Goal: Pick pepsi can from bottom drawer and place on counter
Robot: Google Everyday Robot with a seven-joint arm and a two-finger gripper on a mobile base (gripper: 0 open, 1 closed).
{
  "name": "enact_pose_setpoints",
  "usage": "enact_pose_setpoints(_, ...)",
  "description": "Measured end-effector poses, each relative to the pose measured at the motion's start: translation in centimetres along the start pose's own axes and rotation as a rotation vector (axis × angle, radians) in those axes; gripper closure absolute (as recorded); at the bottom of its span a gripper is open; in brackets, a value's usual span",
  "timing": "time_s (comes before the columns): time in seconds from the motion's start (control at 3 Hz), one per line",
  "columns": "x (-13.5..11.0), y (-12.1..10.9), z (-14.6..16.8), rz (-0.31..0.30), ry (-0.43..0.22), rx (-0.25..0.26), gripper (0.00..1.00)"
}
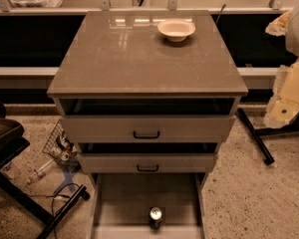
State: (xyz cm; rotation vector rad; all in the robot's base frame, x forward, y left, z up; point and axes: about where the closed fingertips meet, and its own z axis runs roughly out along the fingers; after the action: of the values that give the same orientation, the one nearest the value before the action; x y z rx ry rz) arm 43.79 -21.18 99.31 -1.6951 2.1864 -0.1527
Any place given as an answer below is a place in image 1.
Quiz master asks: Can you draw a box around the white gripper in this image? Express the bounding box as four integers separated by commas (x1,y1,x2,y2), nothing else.
263,11,299,128

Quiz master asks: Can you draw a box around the pepsi soda can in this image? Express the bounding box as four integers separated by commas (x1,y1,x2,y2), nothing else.
149,206,163,230

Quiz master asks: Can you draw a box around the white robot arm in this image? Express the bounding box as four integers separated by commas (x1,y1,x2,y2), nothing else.
264,2,299,128

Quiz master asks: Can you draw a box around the grey drawer cabinet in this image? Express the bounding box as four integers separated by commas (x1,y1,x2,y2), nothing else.
46,9,249,184

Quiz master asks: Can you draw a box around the top grey drawer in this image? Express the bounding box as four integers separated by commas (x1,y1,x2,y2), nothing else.
60,116,235,143

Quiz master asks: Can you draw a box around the middle grey drawer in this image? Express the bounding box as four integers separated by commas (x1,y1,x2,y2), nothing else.
78,153,216,173

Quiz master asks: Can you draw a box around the bottom open grey drawer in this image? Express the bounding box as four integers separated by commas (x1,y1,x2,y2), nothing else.
87,173,208,239

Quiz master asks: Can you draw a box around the white paper bowl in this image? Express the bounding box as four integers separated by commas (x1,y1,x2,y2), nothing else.
157,19,196,42

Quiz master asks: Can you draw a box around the clear plastic bottle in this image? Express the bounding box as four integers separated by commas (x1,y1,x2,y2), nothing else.
27,159,56,184

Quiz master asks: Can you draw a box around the black table leg frame right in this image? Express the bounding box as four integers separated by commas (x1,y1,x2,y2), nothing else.
237,109,299,165

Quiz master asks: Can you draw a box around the wire mesh basket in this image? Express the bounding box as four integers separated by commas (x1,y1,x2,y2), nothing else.
43,121,79,167

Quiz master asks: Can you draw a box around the black cable on floor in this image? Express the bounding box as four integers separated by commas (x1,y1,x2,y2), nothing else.
26,182,82,239

